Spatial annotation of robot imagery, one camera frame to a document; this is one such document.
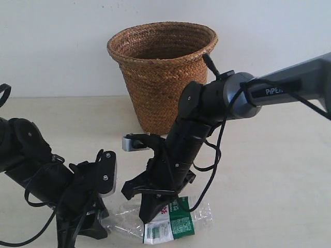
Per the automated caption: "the silver camera on right gripper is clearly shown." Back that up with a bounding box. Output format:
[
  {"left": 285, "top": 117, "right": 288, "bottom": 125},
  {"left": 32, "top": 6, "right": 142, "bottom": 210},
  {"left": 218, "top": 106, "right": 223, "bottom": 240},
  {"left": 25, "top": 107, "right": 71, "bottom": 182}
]
[{"left": 121, "top": 132, "right": 166, "bottom": 152}]

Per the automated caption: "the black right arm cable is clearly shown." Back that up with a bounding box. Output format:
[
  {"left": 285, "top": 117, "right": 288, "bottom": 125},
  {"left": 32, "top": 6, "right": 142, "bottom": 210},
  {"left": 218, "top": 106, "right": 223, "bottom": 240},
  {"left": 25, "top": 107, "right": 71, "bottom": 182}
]
[{"left": 179, "top": 53, "right": 331, "bottom": 213}]

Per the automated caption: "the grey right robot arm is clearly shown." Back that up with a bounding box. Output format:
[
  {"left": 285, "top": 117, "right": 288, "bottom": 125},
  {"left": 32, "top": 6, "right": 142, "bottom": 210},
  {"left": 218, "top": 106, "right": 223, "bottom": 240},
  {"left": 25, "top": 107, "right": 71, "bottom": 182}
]
[{"left": 122, "top": 53, "right": 330, "bottom": 223}]

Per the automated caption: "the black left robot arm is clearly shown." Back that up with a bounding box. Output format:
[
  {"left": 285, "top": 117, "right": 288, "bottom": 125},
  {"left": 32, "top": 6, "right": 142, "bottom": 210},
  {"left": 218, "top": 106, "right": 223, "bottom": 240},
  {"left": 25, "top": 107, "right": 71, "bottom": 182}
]
[{"left": 1, "top": 118, "right": 114, "bottom": 247}]

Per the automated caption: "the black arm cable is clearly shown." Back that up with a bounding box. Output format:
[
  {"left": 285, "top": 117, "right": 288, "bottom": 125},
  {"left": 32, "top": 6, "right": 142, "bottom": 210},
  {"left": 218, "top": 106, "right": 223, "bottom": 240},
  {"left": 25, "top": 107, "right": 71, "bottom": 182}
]
[
  {"left": 179, "top": 53, "right": 331, "bottom": 213},
  {"left": 0, "top": 83, "right": 104, "bottom": 248}
]

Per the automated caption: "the clear plastic bottle green label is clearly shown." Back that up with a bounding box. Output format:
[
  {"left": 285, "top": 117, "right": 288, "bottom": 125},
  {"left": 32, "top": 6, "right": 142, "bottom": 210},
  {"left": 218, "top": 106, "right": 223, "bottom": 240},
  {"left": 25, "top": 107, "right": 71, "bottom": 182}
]
[{"left": 101, "top": 196, "right": 213, "bottom": 245}]

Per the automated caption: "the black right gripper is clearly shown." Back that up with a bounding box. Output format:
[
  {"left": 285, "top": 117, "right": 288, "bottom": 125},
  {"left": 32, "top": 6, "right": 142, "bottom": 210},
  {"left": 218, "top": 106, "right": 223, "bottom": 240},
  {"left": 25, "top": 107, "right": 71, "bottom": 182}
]
[{"left": 121, "top": 119, "right": 212, "bottom": 224}]

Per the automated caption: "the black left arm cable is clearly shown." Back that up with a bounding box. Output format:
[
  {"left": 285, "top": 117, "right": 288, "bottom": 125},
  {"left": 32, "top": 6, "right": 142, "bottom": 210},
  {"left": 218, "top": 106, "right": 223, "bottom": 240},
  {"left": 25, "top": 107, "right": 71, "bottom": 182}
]
[{"left": 0, "top": 83, "right": 104, "bottom": 248}]

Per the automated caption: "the brown woven wicker basket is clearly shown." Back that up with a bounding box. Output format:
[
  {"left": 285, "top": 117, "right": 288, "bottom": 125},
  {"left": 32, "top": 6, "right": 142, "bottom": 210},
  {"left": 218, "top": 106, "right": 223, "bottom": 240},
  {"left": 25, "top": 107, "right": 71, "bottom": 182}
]
[{"left": 107, "top": 21, "right": 218, "bottom": 135}]

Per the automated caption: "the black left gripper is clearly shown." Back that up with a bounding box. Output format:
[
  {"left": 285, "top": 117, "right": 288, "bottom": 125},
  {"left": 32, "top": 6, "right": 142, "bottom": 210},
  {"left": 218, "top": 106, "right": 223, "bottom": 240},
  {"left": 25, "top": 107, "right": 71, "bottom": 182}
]
[{"left": 51, "top": 161, "right": 109, "bottom": 248}]

